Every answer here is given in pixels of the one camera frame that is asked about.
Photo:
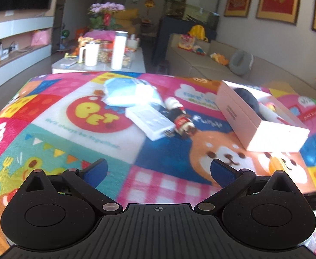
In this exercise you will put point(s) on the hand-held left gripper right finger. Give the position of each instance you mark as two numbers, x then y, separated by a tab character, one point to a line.
222	172

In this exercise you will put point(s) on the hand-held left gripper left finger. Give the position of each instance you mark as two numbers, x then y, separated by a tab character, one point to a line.
96	172

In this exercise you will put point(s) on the pink cardboard box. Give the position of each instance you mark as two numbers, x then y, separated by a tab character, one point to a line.
276	136

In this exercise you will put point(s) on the white rectangular box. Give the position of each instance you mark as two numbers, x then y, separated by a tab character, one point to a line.
149	121

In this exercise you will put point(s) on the black plush toy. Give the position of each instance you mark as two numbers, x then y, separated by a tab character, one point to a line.
248	99

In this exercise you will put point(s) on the blue wet wipes packet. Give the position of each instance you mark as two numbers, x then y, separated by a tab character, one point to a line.
128	91

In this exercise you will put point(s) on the colourful printed mat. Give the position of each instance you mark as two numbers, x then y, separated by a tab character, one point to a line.
66	129

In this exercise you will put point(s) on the beige sofa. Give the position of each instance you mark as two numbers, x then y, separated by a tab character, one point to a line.
209	70

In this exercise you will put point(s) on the white coffee table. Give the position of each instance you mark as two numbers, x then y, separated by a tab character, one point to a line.
71	68

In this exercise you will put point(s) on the grey neck pillow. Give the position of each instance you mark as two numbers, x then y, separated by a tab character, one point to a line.
236	64

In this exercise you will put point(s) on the orange plush toy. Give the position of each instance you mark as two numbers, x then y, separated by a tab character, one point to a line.
220	58

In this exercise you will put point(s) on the clear cookie container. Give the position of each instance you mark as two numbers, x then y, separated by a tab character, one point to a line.
127	62

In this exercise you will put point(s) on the cream lidded mug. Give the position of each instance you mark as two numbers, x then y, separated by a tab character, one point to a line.
90	55

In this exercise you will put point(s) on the glass jar of nuts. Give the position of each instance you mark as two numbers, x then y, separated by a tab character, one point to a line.
105	52

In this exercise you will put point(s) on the white thermos bottle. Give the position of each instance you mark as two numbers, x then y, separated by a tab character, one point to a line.
118	51

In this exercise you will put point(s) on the small plush doll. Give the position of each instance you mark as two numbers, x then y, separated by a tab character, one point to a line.
199	50

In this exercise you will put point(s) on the colourful toy box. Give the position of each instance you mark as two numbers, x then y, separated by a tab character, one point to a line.
187	42

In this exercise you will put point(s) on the white tissue box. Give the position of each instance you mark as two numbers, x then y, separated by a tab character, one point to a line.
133	42

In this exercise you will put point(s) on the pink cloth wrap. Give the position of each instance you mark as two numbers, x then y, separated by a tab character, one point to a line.
98	35

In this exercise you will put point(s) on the yellow backpack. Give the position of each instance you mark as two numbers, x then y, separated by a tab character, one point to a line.
198	32

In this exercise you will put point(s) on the pink gift bag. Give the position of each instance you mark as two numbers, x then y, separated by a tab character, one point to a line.
40	38

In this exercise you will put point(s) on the dark blue cabinet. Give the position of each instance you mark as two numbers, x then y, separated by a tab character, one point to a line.
164	37

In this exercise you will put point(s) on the yellow armchair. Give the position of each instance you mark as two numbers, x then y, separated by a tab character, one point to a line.
132	19

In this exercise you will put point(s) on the pink potted flowers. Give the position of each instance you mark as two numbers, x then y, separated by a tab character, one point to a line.
105	13

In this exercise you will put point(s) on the glass aquarium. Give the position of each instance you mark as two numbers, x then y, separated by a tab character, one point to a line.
195	8

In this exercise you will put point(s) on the hanging yellow lantern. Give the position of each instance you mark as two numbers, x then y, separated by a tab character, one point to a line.
148	4

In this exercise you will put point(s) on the curved wall shelf unit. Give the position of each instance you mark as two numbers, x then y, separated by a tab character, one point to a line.
17	56

